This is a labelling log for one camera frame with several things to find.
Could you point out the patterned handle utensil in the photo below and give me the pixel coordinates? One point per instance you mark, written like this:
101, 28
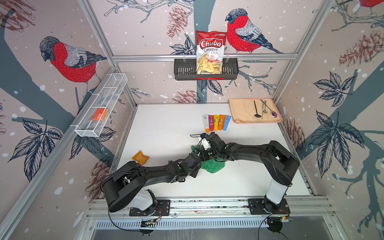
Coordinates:
263, 110

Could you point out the blue toothpaste tube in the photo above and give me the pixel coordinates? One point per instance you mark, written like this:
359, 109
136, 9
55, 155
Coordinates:
226, 122

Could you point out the orange snack packet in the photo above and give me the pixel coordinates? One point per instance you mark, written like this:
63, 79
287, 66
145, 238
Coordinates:
140, 158

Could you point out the orange packet in shelf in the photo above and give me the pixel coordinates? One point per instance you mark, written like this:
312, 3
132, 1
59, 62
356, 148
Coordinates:
100, 114

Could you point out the black spoon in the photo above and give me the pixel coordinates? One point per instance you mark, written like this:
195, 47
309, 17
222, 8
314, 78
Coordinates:
257, 115

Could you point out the green cleaning cloth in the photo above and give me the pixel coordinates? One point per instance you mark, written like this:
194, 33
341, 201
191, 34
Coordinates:
210, 165

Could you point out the black wire wall basket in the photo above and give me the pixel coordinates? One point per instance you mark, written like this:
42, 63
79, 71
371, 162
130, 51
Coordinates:
190, 70

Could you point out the Chuba cassava chips bag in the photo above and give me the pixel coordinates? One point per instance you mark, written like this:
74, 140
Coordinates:
210, 52

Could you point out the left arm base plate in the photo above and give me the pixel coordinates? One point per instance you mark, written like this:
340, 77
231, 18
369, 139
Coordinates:
157, 209

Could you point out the white toothpaste tube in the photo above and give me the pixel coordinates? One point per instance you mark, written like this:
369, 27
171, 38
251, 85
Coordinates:
206, 123

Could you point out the iridescent purple spoon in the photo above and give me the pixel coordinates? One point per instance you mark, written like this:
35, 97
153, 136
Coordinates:
273, 113

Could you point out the red pink toothpaste tube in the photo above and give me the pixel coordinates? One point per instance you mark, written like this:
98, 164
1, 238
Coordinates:
211, 123

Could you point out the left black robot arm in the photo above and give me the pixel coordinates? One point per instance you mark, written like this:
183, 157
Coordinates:
122, 186

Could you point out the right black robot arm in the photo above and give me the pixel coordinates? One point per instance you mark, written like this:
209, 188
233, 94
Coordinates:
281, 164

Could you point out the white wire wall shelf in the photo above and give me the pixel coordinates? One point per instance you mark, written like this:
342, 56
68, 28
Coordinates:
105, 99

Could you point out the pink tray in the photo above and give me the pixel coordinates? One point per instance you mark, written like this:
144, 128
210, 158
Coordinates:
255, 110

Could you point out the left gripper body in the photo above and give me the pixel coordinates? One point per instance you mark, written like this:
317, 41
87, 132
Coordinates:
194, 172

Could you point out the yellow toothpaste tube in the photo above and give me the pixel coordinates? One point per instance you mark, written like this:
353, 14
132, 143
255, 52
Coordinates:
216, 122

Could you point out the orange toothpaste tube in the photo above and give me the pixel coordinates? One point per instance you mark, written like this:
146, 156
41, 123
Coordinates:
221, 122

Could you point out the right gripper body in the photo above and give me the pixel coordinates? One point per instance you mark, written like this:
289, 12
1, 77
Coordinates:
209, 153

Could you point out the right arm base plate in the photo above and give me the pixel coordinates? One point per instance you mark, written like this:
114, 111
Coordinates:
259, 206

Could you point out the beige folded cloth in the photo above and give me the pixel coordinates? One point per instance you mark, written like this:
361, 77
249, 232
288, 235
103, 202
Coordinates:
253, 109

